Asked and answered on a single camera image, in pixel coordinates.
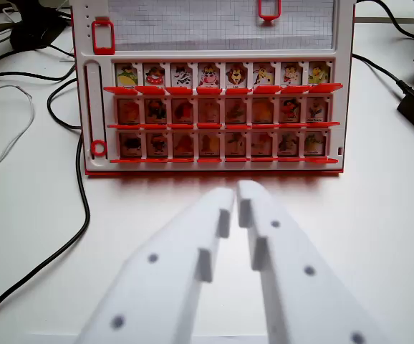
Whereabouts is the red and white game board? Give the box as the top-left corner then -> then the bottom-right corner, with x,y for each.
69,0 -> 358,178

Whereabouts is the black rounded object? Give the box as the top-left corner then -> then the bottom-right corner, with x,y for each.
9,14 -> 72,51

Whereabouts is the long black cable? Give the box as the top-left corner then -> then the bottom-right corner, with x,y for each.
0,79 -> 91,333

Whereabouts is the thin white cable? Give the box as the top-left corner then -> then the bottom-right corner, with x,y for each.
0,84 -> 37,181

